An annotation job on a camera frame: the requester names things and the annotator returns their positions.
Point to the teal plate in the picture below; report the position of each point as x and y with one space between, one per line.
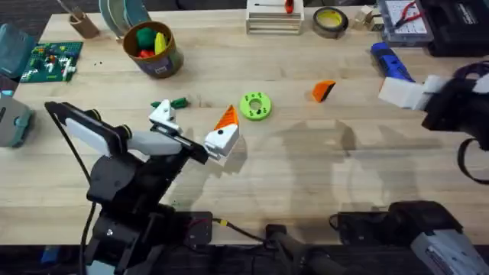
135 11

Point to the left wrist black flat plate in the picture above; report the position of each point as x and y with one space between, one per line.
88 131

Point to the brown tub with toy vegetables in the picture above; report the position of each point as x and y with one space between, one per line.
156 61

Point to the green toy vegetable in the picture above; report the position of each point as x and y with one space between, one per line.
179 102

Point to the blue electric screwdriver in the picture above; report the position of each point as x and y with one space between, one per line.
389 61

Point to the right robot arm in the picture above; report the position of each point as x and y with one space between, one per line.
439 248

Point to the green disc with holes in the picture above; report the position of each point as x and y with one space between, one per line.
246 109

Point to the pale green plate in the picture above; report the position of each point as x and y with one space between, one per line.
117 15

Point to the tape roll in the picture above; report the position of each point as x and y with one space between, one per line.
330 23

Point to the blue-grey plate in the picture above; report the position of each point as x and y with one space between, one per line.
105 15

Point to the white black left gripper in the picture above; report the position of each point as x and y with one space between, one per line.
156 143

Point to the green board with toy blocks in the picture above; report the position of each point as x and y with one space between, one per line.
49 63

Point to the black tool case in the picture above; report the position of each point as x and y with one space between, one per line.
458 26

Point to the black stand post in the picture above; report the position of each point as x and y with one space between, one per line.
298 252

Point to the black rail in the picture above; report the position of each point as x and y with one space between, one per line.
237 263

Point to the brown wooden cup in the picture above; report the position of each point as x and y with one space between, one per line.
85 26

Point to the small wooden blocks heap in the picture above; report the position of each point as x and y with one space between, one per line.
366 19

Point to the white slatted box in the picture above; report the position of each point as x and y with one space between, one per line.
273 23

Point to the teal soft bag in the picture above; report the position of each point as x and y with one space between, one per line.
13 49

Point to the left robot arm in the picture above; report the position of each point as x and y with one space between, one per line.
122 187

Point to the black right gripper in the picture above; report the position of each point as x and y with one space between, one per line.
458 107

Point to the grey box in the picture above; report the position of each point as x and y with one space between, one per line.
13 122

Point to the orange ribbed wedge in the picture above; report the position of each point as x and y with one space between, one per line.
321 91

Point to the parts box with red pliers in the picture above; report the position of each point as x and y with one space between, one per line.
405 26

